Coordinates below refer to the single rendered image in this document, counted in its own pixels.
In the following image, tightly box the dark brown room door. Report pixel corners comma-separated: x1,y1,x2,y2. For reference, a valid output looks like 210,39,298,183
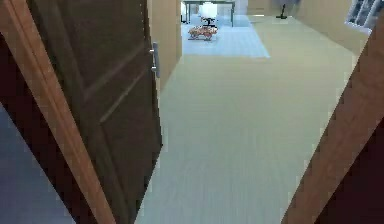
25,0,164,224

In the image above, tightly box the grey table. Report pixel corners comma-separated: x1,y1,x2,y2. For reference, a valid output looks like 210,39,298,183
182,0,236,28

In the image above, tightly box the orange patterned cushion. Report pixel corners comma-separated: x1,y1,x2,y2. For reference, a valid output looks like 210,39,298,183
187,25,219,42

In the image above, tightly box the white office chair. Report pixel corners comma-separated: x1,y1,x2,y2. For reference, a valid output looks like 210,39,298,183
200,2,219,28

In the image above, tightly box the grey door handle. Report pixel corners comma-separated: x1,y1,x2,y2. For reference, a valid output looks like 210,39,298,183
148,41,161,79

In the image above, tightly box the black floor lamp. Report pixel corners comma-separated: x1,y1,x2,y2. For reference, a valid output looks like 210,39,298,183
275,0,290,20

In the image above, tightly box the white framed wall picture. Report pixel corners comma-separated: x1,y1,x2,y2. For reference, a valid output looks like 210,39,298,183
344,0,384,36

